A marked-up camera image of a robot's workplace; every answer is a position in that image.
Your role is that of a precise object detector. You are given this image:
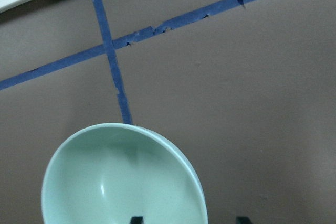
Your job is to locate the mint green bowl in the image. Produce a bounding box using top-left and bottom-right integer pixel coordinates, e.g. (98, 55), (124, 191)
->
(41, 123), (208, 223)

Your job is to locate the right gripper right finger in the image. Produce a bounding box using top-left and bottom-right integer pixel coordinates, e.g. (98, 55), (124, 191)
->
(236, 216), (251, 224)

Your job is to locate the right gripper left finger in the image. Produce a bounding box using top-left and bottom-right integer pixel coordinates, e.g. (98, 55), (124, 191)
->
(130, 216), (144, 224)

